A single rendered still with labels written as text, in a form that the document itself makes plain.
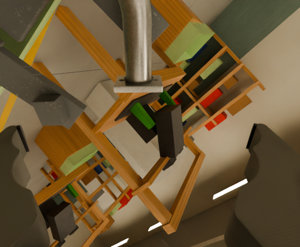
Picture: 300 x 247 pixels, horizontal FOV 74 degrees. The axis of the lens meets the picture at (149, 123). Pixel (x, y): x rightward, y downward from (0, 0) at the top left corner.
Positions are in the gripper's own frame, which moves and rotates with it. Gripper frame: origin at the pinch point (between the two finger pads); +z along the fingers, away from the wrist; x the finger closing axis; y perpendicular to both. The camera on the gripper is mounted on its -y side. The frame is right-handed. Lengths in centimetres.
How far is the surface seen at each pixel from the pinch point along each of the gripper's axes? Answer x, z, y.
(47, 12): -15.4, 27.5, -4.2
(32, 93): -14.0, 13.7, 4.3
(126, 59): -1.5, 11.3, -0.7
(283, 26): 341, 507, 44
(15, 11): -14.2, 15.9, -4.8
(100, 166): -125, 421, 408
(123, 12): -1.6, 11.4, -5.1
